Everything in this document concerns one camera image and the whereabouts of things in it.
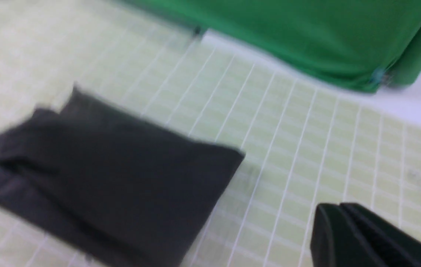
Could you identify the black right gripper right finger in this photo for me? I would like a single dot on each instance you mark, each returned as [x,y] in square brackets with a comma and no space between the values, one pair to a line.
[387,244]

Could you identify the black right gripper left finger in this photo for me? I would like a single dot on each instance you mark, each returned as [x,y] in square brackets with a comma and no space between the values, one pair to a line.
[337,242]

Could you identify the dark gray long-sleeve top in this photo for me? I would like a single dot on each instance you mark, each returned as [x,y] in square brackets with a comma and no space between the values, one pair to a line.
[121,188]

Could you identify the green checkered table cloth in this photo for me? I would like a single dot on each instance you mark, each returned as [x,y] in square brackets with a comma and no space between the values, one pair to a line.
[304,144]

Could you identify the teal binder clip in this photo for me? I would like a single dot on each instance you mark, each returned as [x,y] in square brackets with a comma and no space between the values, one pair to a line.
[383,77]

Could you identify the green backdrop cloth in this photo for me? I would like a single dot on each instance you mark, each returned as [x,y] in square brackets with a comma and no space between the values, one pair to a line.
[337,41]

